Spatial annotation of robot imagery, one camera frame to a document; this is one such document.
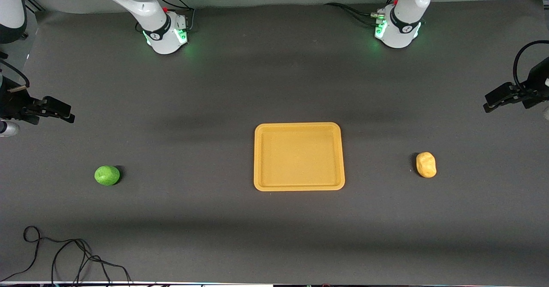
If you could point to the yellow plastic tray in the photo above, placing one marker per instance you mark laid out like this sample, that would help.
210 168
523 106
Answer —
299 156

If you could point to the dark grey table mat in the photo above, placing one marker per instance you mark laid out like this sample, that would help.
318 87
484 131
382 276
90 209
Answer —
274 218

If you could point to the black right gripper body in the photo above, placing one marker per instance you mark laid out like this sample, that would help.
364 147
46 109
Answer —
13 107

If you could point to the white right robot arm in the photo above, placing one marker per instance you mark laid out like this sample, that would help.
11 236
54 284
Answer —
146 8

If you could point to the yellow-brown potato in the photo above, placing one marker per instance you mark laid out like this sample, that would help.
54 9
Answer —
426 164

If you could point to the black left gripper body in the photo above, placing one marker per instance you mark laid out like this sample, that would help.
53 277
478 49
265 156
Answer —
533 90

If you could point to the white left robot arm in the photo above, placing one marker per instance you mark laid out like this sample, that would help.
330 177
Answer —
405 19

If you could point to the green apple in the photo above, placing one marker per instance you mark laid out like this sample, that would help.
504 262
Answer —
107 175

